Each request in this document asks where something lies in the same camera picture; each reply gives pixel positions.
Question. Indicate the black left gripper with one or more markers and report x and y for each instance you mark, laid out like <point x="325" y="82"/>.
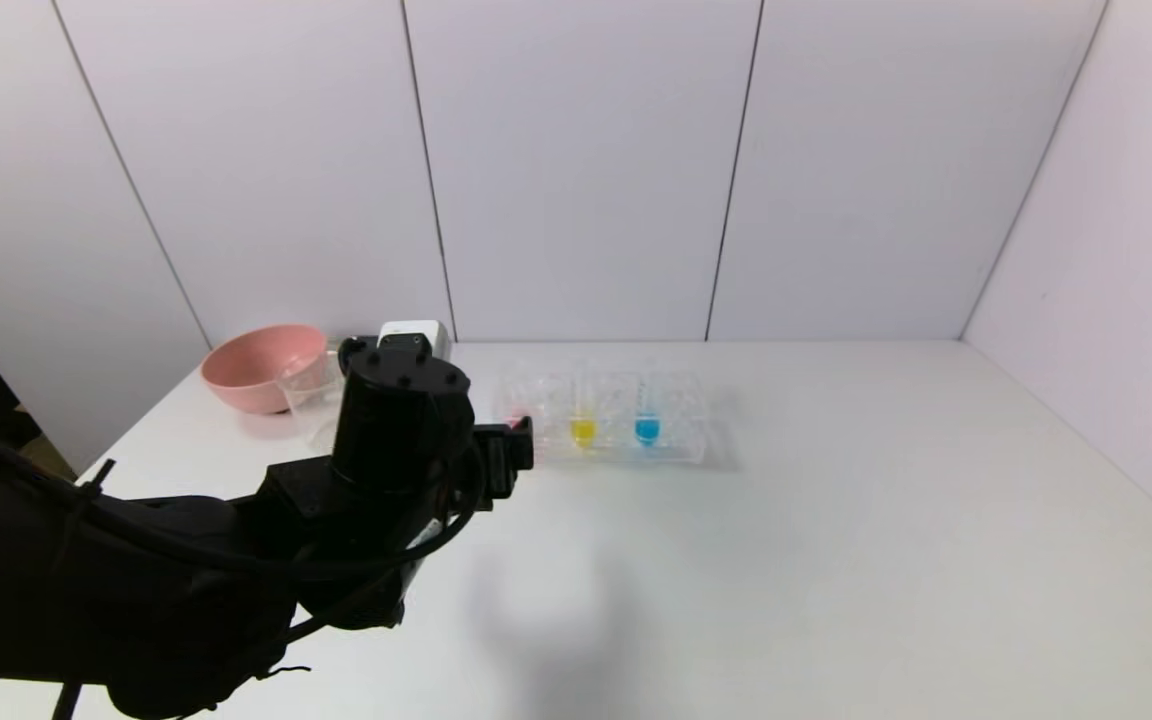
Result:
<point x="508" y="458"/>

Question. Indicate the test tube with red pigment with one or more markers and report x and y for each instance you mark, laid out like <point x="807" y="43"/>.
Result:
<point x="516" y="408"/>

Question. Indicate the test tube with yellow pigment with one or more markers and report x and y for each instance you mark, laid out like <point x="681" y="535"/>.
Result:
<point x="584" y="430"/>

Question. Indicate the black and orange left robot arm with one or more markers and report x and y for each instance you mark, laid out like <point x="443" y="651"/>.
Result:
<point x="186" y="560"/>

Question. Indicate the test tube with blue pigment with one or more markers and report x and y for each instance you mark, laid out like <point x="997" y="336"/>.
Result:
<point x="647" y="429"/>

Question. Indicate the clear acrylic test tube rack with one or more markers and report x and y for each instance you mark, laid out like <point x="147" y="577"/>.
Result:
<point x="676" y="440"/>

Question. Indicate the clear glass beaker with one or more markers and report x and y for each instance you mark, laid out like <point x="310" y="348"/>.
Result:
<point x="314" y="395"/>

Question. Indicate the pink bowl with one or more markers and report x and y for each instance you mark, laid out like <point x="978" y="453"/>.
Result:
<point x="251" y="370"/>

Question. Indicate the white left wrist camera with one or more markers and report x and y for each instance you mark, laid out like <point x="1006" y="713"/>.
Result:
<point x="414" y="333"/>

